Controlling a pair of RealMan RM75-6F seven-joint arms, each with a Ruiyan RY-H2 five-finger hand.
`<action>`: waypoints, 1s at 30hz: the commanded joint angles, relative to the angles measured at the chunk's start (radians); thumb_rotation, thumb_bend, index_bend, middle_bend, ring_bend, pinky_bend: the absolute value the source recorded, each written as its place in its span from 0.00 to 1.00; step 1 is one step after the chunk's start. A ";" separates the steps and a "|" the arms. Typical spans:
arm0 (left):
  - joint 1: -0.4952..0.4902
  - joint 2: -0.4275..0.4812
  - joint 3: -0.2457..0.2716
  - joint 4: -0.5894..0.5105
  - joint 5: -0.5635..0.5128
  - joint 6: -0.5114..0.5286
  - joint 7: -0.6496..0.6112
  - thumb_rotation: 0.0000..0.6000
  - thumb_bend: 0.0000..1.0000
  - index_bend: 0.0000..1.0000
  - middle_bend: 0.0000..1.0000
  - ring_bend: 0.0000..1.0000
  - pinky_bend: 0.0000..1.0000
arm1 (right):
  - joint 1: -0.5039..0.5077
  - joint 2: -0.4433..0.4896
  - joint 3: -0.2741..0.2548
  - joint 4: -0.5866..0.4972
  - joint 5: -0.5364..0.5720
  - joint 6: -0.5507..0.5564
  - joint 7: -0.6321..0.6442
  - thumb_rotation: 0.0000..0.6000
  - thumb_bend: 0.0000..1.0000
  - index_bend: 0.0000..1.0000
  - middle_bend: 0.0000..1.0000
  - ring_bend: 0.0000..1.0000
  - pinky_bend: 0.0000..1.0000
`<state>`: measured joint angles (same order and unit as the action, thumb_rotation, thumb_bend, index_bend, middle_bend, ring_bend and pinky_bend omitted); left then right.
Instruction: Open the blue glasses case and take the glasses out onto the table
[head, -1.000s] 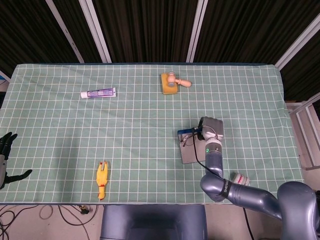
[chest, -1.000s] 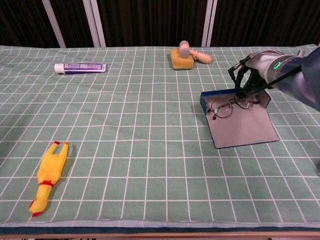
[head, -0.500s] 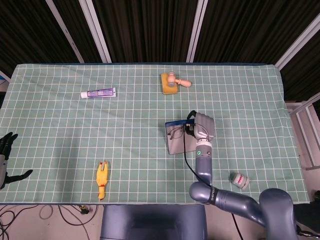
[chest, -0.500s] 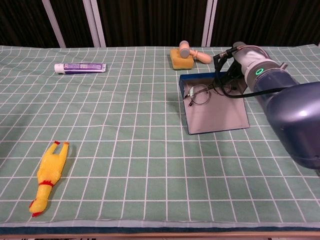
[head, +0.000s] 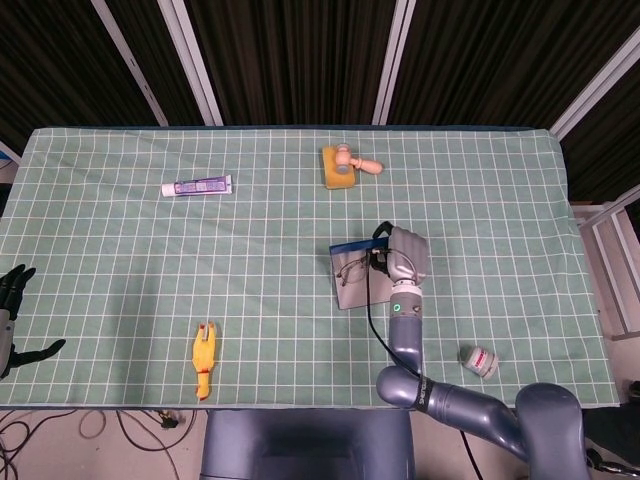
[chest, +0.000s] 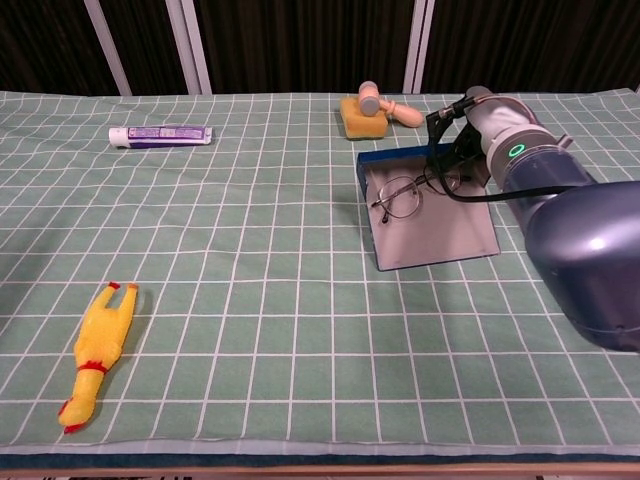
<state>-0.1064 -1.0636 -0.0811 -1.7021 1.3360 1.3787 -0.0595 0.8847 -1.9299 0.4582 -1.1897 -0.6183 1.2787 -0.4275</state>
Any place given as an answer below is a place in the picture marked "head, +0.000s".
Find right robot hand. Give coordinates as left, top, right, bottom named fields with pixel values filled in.
left=369, top=221, right=430, bottom=289

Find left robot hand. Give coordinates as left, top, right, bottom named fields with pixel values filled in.
left=0, top=264, right=67, bottom=379

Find thin-framed eyeglasses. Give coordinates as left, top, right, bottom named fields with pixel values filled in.
left=334, top=254, right=382, bottom=289

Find yellow sponge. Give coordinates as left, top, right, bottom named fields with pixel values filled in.
left=321, top=145, right=357, bottom=192

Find wooden toy hammer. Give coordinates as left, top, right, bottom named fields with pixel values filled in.
left=333, top=143, right=384, bottom=176

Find small white jar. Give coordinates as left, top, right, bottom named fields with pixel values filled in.
left=459, top=344, right=500, bottom=381

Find green checked tablecloth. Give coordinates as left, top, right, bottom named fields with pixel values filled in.
left=0, top=125, right=621, bottom=410

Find white blue board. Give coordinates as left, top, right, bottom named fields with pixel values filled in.
left=0, top=140, right=22, bottom=187

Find white metal rack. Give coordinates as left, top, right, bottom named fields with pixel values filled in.
left=572, top=184, right=640, bottom=342

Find yellow rubber chicken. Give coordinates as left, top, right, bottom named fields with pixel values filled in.
left=191, top=322, right=220, bottom=402

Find blue-grey robot torso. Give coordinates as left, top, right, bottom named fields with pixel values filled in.
left=199, top=408, right=416, bottom=480

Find white purple toothpaste tube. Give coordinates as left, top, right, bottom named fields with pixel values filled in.
left=160, top=174, right=234, bottom=198

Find black pleated curtain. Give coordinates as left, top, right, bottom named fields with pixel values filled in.
left=0, top=0, right=640, bottom=204

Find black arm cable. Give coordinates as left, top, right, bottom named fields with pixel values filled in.
left=365, top=249, right=484, bottom=480

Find black floor cable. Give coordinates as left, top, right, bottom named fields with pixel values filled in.
left=0, top=408, right=77, bottom=480
left=115, top=409, right=197, bottom=480

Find grey floor cable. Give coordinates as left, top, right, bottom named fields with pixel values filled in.
left=78, top=409, right=109, bottom=441

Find wide white frame post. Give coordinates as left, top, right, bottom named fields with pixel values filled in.
left=372, top=0, right=417, bottom=126
left=157, top=0, right=224, bottom=126
left=549, top=27, right=640, bottom=141

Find thin white frame post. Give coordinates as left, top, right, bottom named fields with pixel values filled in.
left=91, top=0, right=169, bottom=126

